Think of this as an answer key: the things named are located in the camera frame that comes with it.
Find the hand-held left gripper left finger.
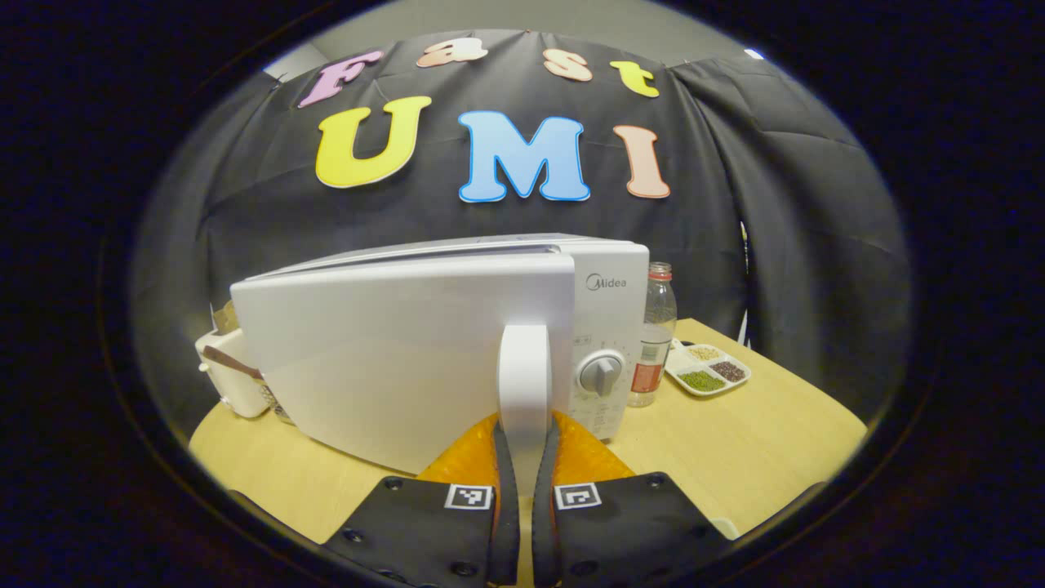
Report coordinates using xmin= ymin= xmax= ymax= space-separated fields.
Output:
xmin=322 ymin=412 xmax=522 ymax=588

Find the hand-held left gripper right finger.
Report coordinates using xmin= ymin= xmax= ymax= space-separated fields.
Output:
xmin=531 ymin=408 xmax=732 ymax=588

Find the white microwave oven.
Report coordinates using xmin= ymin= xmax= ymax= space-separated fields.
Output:
xmin=229 ymin=234 xmax=652 ymax=475

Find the clear bottle with red label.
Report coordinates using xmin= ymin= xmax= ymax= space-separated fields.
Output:
xmin=626 ymin=261 xmax=678 ymax=408

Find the white divided grain dish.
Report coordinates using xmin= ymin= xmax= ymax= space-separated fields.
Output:
xmin=665 ymin=341 xmax=753 ymax=399

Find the white toaster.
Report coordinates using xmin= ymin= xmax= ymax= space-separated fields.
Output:
xmin=193 ymin=323 xmax=272 ymax=420

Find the black backdrop cloth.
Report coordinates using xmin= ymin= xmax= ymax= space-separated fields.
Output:
xmin=131 ymin=31 xmax=913 ymax=442

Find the brown handled mesh utensil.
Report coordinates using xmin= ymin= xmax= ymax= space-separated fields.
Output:
xmin=201 ymin=344 xmax=297 ymax=428

